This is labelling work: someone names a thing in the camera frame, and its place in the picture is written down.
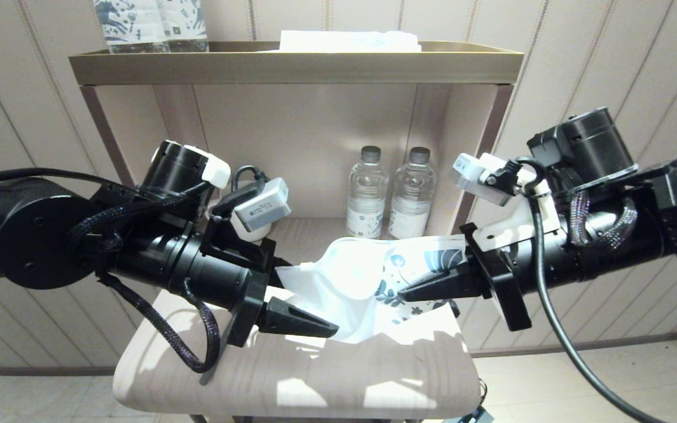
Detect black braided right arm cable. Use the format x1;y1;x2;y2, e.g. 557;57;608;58
562;164;639;247

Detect black device with blue label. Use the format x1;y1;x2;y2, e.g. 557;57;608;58
443;382;495;423

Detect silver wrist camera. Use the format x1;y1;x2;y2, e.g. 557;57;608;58
232;177;291;233
451;153;518;206

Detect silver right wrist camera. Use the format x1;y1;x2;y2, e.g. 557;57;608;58
451;153;518;206

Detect smooth black right camera cable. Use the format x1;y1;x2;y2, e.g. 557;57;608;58
485;154;668;423

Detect white blue flat packet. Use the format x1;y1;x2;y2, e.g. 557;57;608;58
268;31;423;53

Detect white ribbed ceramic mug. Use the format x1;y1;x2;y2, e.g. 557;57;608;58
206;188;273;243

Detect clear water bottle black cap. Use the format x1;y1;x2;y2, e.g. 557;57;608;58
346;146;387;240
388;147;437;241

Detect white blue-patterned plastic pouch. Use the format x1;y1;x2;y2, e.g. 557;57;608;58
276;235;470;345

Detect beige wooden shelf cabinet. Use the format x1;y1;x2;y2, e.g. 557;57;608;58
69;41;524;423

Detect grey toothbrush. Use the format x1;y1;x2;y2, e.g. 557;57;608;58
199;317;234;387

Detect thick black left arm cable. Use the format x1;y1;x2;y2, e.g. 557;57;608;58
0;168;145;197

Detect short black left camera cable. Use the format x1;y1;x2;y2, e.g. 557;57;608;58
230;164;269;189

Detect blue white patterned package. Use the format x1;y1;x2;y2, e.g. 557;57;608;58
157;0;210;53
94;0;170;55

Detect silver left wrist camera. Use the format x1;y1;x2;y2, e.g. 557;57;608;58
232;177;291;233

